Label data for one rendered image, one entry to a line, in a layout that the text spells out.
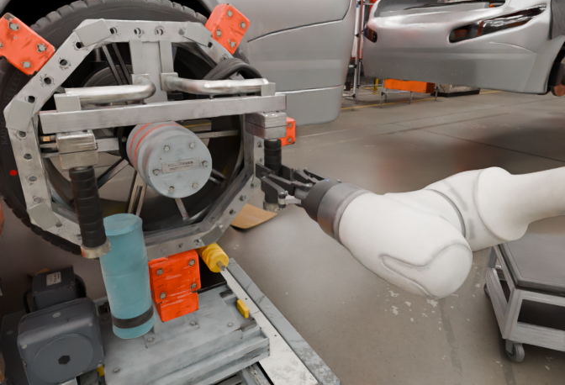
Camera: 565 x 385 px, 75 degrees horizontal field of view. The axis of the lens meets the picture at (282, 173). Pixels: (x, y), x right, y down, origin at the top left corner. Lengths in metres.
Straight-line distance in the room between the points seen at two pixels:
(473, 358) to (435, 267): 1.21
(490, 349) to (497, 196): 1.21
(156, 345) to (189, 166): 0.68
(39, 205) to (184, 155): 0.31
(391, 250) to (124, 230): 0.51
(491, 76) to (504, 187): 2.58
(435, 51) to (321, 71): 1.69
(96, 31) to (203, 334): 0.90
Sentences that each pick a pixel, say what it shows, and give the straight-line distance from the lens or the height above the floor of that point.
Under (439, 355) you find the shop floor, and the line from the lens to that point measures 1.62.
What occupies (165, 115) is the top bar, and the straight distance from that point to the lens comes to 0.67.
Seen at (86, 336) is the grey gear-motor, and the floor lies 0.36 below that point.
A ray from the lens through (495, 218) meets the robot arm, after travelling 0.55.
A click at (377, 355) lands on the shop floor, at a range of 1.55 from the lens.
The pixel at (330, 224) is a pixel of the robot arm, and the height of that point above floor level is 0.83.
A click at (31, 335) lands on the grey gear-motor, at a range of 1.16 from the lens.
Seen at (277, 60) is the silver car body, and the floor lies 1.02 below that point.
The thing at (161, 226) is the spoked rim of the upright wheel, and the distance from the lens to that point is 1.05.
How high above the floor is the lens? 1.07
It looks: 19 degrees down
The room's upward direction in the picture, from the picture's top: straight up
